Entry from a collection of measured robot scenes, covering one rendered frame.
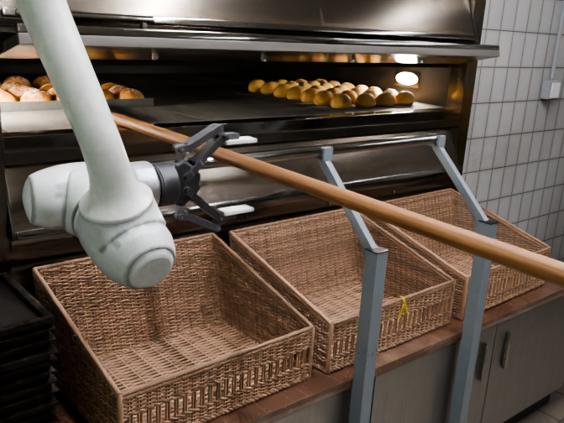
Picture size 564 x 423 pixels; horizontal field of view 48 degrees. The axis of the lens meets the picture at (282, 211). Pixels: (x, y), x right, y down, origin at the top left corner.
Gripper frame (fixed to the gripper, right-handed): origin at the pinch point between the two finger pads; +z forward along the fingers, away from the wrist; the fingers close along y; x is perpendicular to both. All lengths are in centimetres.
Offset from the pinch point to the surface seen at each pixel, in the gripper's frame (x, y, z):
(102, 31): -46, -24, -8
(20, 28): -46, -24, -26
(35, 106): -100, 0, -6
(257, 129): -60, 4, 48
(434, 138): -23, 3, 87
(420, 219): 38.6, -0.9, 4.5
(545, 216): -60, 60, 240
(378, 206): 30.1, -0.9, 4.4
